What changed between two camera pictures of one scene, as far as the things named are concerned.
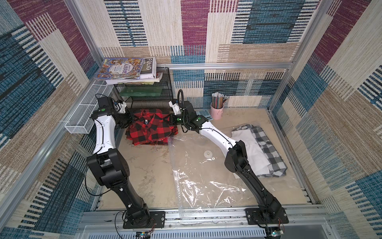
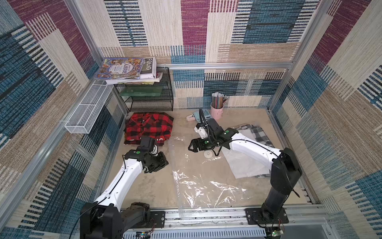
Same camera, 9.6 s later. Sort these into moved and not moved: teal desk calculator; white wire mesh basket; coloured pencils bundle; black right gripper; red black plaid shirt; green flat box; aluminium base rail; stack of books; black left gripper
Moved: black right gripper; black left gripper; red black plaid shirt
Not moved: stack of books; teal desk calculator; aluminium base rail; white wire mesh basket; green flat box; coloured pencils bundle
